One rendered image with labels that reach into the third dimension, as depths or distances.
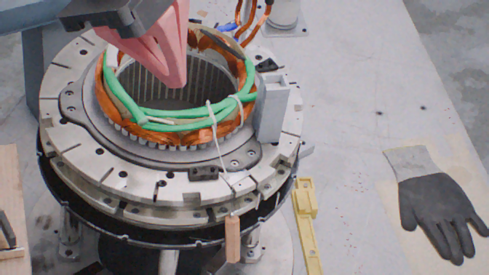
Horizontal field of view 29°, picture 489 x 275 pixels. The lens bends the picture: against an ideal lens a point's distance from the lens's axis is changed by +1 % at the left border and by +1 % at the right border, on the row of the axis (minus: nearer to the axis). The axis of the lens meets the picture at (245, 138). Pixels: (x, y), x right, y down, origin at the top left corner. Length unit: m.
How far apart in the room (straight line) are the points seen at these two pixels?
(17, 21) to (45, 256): 0.33
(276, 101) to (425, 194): 0.51
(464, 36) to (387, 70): 1.43
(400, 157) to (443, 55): 1.50
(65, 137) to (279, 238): 0.43
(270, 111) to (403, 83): 0.67
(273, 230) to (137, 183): 0.40
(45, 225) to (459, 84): 1.82
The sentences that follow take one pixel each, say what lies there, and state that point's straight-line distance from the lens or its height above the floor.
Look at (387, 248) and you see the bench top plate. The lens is 1.45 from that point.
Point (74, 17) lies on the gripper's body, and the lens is 0.69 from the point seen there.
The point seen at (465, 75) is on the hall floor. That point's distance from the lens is 3.01.
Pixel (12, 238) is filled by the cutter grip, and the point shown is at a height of 1.09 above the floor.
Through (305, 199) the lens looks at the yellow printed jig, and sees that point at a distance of 1.45.
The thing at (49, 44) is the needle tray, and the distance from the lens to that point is 1.40.
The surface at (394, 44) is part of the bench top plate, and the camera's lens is 1.79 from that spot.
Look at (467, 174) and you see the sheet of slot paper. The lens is 1.59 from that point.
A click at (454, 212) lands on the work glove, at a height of 0.80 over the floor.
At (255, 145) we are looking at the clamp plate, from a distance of 1.10.
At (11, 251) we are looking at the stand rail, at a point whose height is 1.08.
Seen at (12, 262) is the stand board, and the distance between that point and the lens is 1.03.
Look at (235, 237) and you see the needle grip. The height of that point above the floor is 1.04.
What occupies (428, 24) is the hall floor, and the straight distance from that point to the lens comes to 3.15.
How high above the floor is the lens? 1.90
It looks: 46 degrees down
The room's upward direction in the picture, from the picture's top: 10 degrees clockwise
